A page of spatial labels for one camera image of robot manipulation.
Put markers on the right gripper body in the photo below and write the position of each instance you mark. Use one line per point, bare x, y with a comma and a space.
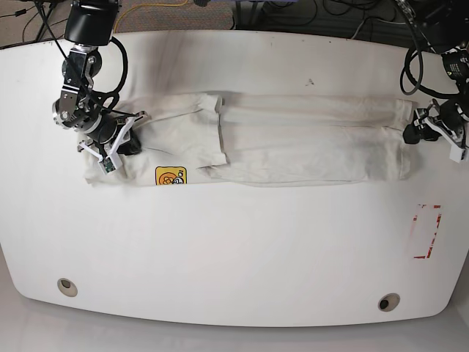
101, 130

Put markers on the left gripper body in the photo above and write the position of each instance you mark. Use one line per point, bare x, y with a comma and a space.
448, 119

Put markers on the white t-shirt with print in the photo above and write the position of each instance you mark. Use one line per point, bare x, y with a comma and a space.
263, 140

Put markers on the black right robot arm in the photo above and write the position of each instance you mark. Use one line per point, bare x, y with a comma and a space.
89, 27

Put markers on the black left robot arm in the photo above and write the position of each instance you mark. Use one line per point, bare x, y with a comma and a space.
441, 26

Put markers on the red tape marking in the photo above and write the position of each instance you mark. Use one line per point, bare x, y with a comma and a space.
424, 230

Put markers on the black tripod stand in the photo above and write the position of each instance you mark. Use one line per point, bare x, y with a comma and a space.
44, 10

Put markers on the left table grommet hole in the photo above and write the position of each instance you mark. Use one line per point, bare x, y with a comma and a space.
67, 288

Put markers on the table grommet hole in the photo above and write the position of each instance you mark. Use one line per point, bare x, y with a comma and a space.
388, 302
67, 288

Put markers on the right table grommet hole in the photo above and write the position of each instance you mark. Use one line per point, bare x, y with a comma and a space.
388, 302

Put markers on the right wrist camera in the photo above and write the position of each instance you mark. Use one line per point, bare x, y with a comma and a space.
109, 164

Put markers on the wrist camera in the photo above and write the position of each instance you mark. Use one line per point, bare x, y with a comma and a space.
458, 154
109, 164

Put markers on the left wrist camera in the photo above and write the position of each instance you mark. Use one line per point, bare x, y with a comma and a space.
458, 154

